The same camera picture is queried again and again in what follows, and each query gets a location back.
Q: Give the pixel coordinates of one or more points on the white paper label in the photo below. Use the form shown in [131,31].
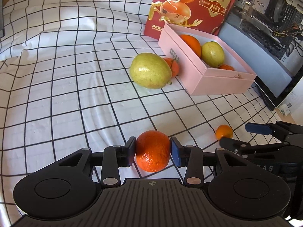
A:
[285,109]

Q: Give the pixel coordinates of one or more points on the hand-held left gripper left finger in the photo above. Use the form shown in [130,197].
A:
[131,152]

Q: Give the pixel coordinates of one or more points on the large orange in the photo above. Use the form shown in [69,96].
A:
[191,43]

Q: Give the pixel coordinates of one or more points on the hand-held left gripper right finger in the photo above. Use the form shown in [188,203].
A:
[176,151]

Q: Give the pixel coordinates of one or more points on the large green pear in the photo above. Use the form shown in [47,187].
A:
[149,71]

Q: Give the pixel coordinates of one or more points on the open computer case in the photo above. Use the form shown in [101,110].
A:
[260,52]

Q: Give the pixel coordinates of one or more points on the pink cardboard box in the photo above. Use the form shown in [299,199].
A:
[213,85]

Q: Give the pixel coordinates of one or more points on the red printed gift box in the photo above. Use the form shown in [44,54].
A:
[196,11]

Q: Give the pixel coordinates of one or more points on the white black checked cloth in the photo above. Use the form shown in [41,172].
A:
[59,87]

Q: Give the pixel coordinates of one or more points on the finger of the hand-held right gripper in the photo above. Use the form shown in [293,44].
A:
[233,144]
[258,128]

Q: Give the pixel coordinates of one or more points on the small mandarin orange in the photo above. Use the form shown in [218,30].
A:
[223,131]

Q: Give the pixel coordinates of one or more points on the small green pear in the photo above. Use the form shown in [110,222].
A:
[212,53]

